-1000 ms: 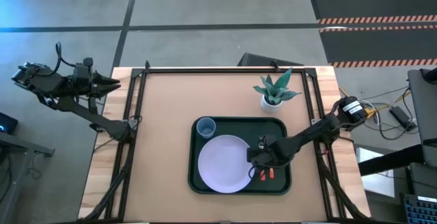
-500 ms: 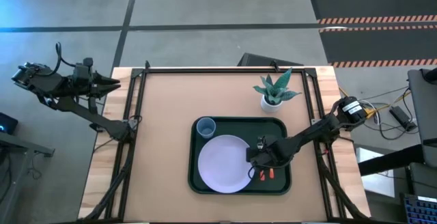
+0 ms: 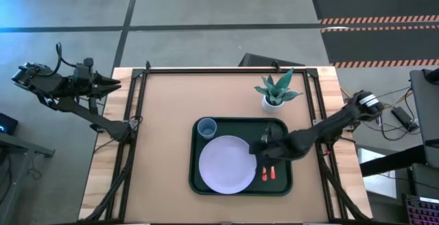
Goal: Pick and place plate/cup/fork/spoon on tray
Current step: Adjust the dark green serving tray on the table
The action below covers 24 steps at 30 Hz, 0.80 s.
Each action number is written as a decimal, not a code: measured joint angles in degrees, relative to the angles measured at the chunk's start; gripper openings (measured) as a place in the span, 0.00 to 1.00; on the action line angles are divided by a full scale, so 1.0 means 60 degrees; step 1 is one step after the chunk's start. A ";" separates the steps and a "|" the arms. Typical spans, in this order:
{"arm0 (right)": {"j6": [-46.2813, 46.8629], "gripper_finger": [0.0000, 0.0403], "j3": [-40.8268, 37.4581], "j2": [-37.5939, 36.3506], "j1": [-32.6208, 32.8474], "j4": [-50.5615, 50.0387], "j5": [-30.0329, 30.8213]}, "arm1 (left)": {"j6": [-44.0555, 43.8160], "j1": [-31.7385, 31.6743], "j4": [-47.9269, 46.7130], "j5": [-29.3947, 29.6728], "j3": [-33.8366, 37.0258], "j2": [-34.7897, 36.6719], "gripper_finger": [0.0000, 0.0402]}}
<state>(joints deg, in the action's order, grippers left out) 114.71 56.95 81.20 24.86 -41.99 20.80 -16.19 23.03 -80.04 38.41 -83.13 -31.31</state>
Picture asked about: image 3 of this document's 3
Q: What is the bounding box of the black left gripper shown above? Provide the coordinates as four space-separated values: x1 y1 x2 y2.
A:
70 58 123 99

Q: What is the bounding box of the metal spoon orange handle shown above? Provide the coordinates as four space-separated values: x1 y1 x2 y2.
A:
260 127 272 182

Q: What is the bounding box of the lavender round plate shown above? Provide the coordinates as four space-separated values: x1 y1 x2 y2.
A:
198 135 258 196

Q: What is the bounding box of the light blue ribbed cup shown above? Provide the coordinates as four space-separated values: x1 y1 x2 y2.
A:
197 117 218 141

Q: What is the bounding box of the dark green plastic tray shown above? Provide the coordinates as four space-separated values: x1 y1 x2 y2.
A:
188 116 294 197

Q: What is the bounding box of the green snake plant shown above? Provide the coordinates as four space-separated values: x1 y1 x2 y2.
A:
253 67 305 106

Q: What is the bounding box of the peach table mat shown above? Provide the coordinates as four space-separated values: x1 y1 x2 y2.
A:
123 72 330 223

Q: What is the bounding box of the black angular floor object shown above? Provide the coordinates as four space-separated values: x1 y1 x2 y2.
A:
238 52 306 69

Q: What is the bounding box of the black box blue light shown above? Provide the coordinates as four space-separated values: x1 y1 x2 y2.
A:
0 112 19 137

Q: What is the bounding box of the white box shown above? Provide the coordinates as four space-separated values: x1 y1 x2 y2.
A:
356 147 399 200

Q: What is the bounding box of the grey metal stand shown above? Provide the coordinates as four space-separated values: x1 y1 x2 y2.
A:
0 132 56 225

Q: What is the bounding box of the black beam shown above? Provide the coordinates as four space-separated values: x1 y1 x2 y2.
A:
359 145 428 178

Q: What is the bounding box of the black power adapter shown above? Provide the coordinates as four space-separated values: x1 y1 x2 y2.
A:
390 106 420 132

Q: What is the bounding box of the black mat orange striped edge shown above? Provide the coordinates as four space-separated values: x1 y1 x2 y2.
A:
310 0 439 25
320 25 439 69

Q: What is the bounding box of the grey equipment cabinet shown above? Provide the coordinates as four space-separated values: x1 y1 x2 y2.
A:
409 67 439 169

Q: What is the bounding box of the backlit keyboard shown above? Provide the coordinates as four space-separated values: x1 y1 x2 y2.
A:
405 196 439 225

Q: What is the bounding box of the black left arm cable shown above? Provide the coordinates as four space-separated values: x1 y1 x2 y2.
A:
54 42 78 69

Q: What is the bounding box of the black aluminium table frame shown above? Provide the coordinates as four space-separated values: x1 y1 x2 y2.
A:
80 60 370 224

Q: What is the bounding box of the black floor cable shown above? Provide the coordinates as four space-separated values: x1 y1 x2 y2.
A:
359 114 423 142

